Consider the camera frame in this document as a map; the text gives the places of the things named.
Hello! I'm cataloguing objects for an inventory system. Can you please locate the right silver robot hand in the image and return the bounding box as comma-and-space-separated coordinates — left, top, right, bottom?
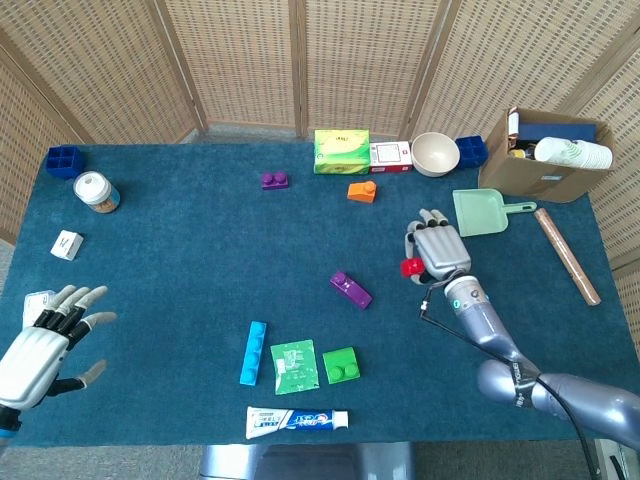
403, 208, 474, 287

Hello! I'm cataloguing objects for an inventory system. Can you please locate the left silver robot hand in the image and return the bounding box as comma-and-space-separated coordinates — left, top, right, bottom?
0, 284, 119, 427

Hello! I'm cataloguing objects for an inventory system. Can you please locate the long purple block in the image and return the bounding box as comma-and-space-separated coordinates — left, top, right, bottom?
329, 271, 374, 310

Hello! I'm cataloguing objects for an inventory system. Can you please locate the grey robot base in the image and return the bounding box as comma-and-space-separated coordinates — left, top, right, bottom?
199, 442, 416, 480

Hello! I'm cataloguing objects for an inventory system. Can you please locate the orange block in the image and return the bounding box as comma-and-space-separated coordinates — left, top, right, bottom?
347, 180, 379, 205

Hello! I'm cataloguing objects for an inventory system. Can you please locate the dark blue block right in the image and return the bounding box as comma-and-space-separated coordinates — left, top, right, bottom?
454, 135, 489, 170

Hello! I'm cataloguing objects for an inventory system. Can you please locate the green square block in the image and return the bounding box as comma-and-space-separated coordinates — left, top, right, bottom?
322, 346, 362, 385

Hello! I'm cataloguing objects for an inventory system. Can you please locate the stack of paper cups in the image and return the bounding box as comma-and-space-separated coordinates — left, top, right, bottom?
533, 136, 614, 170

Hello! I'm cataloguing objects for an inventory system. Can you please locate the small purple block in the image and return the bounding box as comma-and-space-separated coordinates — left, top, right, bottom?
260, 171, 291, 192

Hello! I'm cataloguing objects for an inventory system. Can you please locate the light blue long block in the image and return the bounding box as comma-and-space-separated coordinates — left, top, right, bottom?
239, 320, 268, 387

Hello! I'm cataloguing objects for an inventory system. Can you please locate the mint green dustpan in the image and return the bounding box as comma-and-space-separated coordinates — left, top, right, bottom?
452, 188, 539, 238

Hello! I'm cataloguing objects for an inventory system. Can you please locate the white card pack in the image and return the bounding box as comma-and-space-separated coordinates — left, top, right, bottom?
22, 290, 59, 329

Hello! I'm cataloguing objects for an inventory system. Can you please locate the beige bowl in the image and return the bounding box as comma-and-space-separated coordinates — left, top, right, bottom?
410, 131, 461, 178

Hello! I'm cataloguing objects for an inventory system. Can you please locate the brown cardboard box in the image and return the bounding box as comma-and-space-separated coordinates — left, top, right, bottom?
478, 106, 617, 204

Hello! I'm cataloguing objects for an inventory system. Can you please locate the red white carton box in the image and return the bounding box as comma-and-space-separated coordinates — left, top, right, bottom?
368, 141, 414, 175

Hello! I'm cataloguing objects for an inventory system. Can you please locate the brown cylindrical roll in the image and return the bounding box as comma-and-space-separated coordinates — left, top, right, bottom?
533, 208, 602, 307

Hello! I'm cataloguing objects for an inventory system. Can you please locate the small white cube box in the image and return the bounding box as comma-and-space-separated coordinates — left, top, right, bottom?
49, 229, 85, 262

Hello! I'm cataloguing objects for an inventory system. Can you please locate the green yellow tissue pack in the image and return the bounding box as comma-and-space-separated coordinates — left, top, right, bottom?
313, 129, 372, 176

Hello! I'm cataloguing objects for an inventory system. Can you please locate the dark blue flat box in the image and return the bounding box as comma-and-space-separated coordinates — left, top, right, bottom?
517, 110, 599, 144

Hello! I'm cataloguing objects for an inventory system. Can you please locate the white-lidded snack jar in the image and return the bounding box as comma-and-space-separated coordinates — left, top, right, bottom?
72, 170, 121, 215

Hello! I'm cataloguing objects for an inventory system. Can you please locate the green sachet packet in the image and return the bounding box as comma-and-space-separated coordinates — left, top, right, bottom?
270, 339, 320, 396

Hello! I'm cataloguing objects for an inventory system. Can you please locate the teal carpet table mat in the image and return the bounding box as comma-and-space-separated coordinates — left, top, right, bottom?
0, 142, 640, 448

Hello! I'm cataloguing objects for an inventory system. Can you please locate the blue four-cell tray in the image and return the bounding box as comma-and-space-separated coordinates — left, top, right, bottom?
45, 145, 86, 181

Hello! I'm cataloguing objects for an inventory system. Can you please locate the blue white toothpaste tube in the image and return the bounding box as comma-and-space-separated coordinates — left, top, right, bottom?
245, 405, 350, 441

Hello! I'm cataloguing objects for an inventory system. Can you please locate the woven bamboo folding screen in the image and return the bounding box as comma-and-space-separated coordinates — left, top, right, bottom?
0, 0, 640, 274

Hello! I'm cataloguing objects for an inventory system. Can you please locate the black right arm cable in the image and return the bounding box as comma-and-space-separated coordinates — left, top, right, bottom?
418, 279, 601, 480

